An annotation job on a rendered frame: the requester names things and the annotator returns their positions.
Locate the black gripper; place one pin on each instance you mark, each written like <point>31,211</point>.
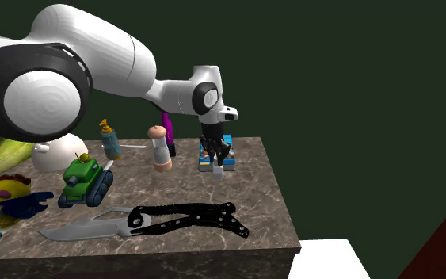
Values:
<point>213,133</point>

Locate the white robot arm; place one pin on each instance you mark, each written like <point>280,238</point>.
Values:
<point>91,50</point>

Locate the blue book stack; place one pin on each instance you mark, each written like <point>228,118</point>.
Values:
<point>230,154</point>

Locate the small white grey block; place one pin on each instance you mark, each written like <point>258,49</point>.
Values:
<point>218,172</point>

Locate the magenta bottle black base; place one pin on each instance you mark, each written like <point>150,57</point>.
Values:
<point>167,129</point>

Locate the tan pepper grinder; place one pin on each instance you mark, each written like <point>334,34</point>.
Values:
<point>160,154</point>

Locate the white spoon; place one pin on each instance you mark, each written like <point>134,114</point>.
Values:
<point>132,146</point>

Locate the blue pump bottle orange top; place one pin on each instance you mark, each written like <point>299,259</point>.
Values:
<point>111,145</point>

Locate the green toy tank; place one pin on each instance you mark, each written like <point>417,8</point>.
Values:
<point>83,176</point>

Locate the white cabinet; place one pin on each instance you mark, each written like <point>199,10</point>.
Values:
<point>327,261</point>

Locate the white dome shaped pot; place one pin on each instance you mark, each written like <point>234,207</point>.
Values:
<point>58,154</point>

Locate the green yellow corn cob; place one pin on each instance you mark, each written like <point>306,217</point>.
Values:
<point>8,154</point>

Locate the yellow plush toy blue claw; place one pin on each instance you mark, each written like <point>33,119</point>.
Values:
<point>8,193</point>

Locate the dark red furniture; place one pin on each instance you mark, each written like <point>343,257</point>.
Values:
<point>444,247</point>

